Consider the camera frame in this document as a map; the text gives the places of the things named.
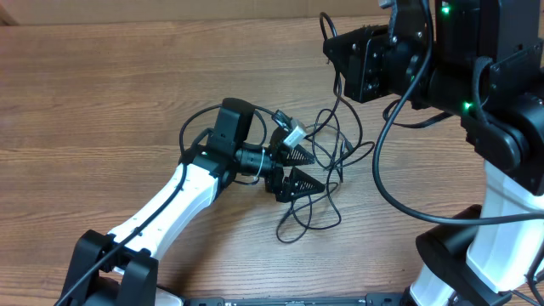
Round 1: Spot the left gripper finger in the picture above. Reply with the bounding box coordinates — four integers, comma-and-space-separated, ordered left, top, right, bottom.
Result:
283, 167, 326, 201
283, 144, 315, 167

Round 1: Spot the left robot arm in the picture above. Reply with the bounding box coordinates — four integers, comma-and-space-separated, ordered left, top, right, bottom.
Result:
57, 98, 326, 305

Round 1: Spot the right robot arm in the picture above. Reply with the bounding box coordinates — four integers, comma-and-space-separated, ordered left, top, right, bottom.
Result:
320, 0, 543, 305

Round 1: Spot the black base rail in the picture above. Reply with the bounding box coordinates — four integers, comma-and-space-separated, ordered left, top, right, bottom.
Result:
184, 292, 403, 306

